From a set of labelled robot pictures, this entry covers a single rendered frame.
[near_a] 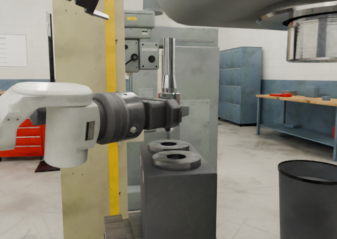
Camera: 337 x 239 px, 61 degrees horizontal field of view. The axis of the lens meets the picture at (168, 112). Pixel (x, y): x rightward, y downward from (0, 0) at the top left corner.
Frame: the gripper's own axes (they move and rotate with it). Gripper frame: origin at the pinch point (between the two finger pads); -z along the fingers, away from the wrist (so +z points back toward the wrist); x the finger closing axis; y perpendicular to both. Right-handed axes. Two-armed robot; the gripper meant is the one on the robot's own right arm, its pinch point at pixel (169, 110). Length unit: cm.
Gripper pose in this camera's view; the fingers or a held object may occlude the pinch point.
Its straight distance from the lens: 61.4
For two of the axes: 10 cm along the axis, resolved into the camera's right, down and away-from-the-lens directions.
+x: -7.4, -0.9, 6.7
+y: 0.0, 9.9, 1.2
